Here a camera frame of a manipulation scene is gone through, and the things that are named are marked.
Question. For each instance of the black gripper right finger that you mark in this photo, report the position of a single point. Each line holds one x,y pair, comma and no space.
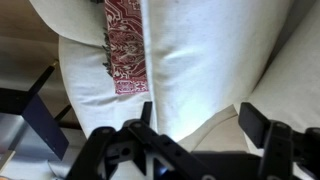
280,150

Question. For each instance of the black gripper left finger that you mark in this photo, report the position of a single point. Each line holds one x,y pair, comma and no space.
100,153

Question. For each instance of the beige throw pillow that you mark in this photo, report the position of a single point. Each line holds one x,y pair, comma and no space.
200,66

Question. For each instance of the beige fabric sofa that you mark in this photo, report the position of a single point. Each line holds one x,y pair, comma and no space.
86,83

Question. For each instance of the red patterned fringed blanket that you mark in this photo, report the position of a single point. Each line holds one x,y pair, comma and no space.
128,46

